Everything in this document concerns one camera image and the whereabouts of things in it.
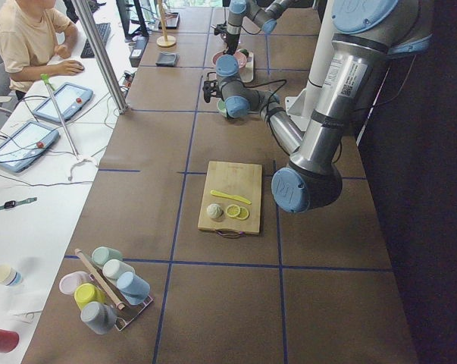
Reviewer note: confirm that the white steamed bun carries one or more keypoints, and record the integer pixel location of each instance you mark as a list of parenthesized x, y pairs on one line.
[(214, 211)]

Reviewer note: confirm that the lemon slice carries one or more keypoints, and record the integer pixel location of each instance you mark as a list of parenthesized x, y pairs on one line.
[(233, 210), (243, 214)]

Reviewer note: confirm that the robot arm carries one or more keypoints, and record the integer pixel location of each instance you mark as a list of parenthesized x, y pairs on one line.
[(239, 10), (356, 41)]

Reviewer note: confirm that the paper cup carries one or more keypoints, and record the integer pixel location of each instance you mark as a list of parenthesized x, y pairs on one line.
[(9, 276)]

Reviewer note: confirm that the upper teach pendant tablet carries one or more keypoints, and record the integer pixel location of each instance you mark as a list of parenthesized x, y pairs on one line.
[(70, 98)]

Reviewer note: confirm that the green strap smartwatch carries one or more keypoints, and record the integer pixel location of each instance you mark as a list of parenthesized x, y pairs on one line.
[(14, 203)]

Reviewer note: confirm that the mint green bowl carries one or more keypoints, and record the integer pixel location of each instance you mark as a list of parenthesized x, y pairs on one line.
[(221, 107)]

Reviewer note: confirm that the white cup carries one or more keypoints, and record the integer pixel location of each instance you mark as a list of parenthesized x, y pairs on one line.
[(114, 268)]

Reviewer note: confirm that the lower teach pendant tablet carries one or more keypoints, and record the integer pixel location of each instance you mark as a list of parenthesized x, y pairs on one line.
[(26, 145)]

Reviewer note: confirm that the mint green cup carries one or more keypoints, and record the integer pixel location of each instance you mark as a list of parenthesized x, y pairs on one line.
[(103, 254)]

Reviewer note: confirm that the white wire cup rack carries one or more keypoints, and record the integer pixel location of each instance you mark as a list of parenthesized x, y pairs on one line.
[(130, 313)]

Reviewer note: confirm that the black framed tray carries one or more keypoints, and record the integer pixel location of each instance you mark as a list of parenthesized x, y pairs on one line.
[(171, 22)]

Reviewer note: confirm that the thin metal rod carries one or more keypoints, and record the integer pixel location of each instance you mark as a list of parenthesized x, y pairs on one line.
[(45, 79)]

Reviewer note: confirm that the wooden stand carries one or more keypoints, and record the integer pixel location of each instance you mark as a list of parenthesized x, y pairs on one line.
[(165, 40)]

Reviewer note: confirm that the red cylinder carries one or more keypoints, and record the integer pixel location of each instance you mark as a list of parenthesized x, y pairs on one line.
[(8, 340)]

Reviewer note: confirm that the upper lemon slice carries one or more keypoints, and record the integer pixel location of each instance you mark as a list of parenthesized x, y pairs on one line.
[(233, 210)]

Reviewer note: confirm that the beige plastic tray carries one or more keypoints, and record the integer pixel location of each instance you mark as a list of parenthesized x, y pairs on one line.
[(247, 72)]

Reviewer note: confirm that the teach pendant tablet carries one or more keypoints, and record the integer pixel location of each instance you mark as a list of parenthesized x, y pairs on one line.
[(70, 98), (26, 145)]

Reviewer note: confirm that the folded grey cloth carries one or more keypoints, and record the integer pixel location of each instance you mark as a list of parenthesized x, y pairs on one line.
[(167, 59)]

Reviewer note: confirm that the person in beige shirt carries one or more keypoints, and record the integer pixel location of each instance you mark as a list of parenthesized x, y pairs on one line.
[(35, 38)]

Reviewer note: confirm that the yellow plastic knife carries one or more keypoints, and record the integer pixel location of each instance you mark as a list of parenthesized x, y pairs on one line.
[(230, 196)]

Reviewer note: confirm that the bamboo cutting board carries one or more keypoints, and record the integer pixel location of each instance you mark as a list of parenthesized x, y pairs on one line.
[(238, 179)]

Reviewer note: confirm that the pink cup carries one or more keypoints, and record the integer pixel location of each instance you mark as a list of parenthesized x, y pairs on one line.
[(70, 282)]

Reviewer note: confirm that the yellow cup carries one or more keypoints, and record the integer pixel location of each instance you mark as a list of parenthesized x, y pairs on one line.
[(87, 293)]

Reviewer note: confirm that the pink bowl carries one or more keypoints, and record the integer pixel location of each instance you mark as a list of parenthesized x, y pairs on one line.
[(239, 56)]

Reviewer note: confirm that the blue cup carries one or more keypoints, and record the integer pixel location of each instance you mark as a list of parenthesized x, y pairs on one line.
[(133, 287)]

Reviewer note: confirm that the grey cup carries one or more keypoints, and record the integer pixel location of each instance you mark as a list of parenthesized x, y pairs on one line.
[(99, 317)]

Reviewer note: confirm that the grey aluminium post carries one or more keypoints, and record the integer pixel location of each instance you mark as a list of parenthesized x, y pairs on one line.
[(87, 21)]

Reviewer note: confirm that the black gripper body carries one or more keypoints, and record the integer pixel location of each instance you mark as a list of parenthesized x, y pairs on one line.
[(221, 105), (233, 40)]

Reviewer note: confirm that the lower lemon slice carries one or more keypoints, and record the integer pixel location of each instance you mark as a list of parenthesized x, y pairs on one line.
[(243, 214)]

